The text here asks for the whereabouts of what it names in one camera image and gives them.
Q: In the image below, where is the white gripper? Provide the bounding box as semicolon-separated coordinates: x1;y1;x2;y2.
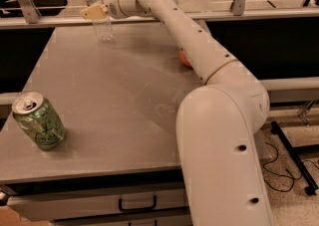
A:
80;0;123;20

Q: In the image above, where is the clear plastic water bottle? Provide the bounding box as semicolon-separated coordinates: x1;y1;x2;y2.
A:
85;0;113;43

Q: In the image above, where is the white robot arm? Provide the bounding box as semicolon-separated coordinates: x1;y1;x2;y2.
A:
81;0;274;226

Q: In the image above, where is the green soda can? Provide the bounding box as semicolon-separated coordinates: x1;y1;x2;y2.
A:
12;92;65;150

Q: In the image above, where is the red apple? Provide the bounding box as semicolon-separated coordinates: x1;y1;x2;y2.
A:
178;50;192;68

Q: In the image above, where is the grey upper drawer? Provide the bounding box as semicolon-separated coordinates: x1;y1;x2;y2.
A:
8;185;187;221

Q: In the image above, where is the grey drawer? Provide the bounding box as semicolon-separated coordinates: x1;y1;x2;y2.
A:
50;207;192;226
8;185;187;221

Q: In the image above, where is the grey lower drawer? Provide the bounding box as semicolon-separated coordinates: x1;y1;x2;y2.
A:
50;207;192;226

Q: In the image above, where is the black stand leg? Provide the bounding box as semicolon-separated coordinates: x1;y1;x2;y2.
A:
271;121;319;196

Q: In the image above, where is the black drawer handle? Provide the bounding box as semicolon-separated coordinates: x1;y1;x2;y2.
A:
118;195;158;213

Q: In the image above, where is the black floor cable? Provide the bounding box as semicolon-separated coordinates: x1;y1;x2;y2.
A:
262;141;319;193

